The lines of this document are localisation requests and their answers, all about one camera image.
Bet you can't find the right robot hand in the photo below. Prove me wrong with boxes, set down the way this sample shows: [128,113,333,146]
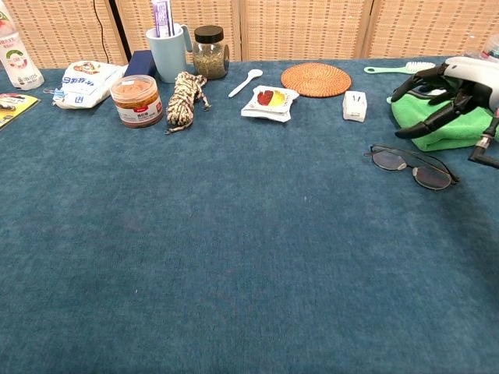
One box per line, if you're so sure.
[391,56,499,140]

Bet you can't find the black wire-frame eyeglasses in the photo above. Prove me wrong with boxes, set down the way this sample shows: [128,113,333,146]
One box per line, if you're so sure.
[363,144,461,192]

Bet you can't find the clear round lidded container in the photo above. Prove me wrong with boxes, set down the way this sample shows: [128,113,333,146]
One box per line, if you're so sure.
[482,33,499,60]

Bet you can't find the green microfiber cloth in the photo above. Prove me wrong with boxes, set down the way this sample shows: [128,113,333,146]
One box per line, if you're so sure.
[391,87,499,152]

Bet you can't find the small white box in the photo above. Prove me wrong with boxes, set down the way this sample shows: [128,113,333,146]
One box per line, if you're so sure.
[342,90,368,123]

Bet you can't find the round woven rattan coaster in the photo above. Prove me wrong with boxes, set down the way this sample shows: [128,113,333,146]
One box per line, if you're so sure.
[280,62,352,98]

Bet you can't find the bamboo folding screen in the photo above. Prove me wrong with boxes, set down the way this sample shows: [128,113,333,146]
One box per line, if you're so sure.
[0,0,499,70]

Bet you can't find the white snack packet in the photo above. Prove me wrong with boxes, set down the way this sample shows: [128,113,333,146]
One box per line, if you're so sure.
[240,85,300,124]

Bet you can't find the white plastic spoon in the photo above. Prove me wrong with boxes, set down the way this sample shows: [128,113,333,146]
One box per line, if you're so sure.
[228,69,264,98]

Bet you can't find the glass jar black lid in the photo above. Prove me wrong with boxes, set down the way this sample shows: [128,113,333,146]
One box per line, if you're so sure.
[192,25,231,81]

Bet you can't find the light blue mug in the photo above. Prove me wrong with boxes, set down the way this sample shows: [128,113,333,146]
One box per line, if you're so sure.
[145,23,193,84]

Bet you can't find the purple toothpaste tube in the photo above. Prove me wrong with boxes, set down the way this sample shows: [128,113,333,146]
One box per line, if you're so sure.
[150,0,175,39]

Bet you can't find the blue felt table cloth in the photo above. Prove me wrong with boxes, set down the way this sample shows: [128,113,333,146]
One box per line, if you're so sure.
[0,56,499,374]

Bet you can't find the navy blue box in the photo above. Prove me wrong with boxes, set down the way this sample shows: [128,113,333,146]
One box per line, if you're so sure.
[123,49,157,79]

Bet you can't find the plastic jar red label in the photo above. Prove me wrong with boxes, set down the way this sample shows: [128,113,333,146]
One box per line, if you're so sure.
[109,75,165,129]

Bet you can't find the white salt bag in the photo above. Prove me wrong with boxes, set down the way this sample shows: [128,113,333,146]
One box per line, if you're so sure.
[52,60,128,110]

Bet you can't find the drink bottle yellow cap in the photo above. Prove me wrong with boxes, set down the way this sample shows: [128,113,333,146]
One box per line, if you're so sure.
[0,0,45,91]

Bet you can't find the razor in yellow blister pack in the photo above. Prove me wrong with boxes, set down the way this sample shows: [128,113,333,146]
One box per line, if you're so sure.
[0,93,41,131]

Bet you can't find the black wrist cable connector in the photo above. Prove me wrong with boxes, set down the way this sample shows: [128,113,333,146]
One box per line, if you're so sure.
[467,108,499,170]

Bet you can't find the braided rope bundle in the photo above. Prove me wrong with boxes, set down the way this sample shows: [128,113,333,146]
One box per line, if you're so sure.
[164,71,212,136]

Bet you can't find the thin black hanging cable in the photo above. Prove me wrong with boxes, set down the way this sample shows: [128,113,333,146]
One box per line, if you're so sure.
[93,0,106,54]

